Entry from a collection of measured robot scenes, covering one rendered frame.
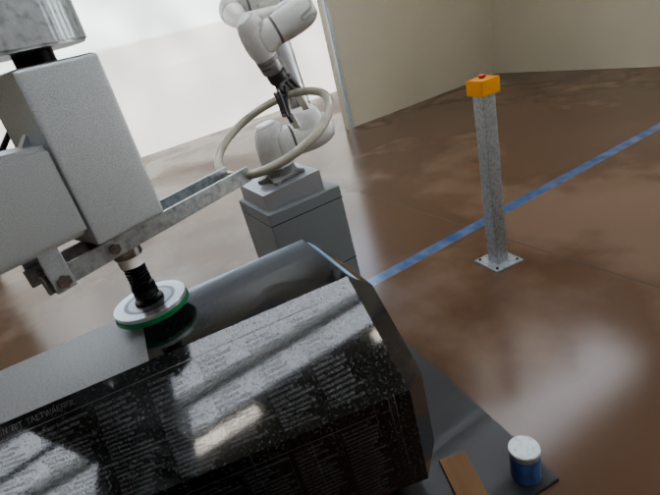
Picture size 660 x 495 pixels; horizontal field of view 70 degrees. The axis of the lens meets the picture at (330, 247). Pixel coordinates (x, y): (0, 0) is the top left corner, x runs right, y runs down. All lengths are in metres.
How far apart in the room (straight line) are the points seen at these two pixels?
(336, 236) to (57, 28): 1.55
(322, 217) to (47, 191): 1.39
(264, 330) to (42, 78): 0.78
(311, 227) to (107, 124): 1.26
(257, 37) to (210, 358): 1.10
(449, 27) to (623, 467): 7.23
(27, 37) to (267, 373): 0.94
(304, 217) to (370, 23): 5.41
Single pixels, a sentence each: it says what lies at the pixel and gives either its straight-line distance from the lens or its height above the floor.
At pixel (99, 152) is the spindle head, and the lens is 1.28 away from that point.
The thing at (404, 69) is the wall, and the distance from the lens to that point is 7.76.
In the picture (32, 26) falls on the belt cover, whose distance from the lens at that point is 1.27.
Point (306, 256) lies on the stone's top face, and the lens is 1.53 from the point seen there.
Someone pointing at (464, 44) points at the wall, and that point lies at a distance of 8.59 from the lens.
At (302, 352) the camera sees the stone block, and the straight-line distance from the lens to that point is 1.29.
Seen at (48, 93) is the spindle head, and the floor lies 1.53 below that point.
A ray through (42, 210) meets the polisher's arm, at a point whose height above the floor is 1.30.
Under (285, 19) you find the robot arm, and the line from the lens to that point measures 1.82.
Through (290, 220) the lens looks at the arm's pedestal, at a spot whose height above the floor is 0.73.
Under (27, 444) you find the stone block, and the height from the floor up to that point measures 0.82.
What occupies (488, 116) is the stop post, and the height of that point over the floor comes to 0.89.
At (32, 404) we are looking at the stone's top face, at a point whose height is 0.87.
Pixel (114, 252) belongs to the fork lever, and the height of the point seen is 1.13.
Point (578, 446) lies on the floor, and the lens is 2.02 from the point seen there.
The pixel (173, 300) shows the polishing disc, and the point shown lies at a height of 0.93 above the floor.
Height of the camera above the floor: 1.54
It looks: 25 degrees down
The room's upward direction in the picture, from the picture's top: 15 degrees counter-clockwise
